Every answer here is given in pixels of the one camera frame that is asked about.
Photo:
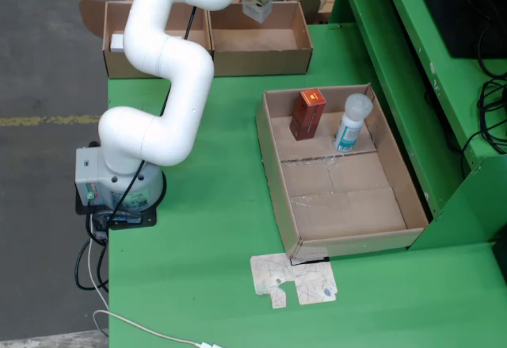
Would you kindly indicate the white bottle translucent cap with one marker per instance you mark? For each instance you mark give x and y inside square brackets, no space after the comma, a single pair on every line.
[350,126]

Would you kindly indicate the divided cardboard box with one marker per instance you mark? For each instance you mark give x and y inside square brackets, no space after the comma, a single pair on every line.
[257,62]

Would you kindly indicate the shallow cardboard tray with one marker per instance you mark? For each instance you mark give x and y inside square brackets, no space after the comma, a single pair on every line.
[340,213]

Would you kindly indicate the black monitor with stand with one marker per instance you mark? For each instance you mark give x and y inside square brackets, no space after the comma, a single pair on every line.
[459,7]

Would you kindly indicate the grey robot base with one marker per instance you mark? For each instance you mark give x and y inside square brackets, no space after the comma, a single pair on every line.
[85,173]

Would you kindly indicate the green metal shelf rack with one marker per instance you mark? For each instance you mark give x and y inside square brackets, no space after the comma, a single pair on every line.
[435,106]

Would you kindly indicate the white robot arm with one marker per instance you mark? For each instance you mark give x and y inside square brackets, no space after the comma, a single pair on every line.
[178,66]

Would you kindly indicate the dark red carton box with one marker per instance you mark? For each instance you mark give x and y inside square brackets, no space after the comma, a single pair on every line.
[307,118]

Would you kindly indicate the tall white product box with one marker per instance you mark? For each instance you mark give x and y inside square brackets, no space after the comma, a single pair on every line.
[117,43]

